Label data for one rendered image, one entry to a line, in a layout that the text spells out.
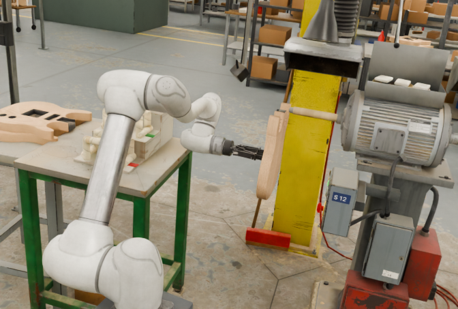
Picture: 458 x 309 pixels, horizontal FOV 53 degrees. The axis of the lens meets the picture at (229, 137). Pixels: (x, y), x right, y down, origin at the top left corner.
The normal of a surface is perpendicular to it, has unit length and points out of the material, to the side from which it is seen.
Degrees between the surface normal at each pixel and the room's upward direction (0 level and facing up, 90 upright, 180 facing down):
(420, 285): 90
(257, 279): 0
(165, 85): 52
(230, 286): 0
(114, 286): 88
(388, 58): 90
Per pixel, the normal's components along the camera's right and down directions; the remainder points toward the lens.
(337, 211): -0.28, 0.34
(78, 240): -0.07, -0.31
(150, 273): 0.71, 0.07
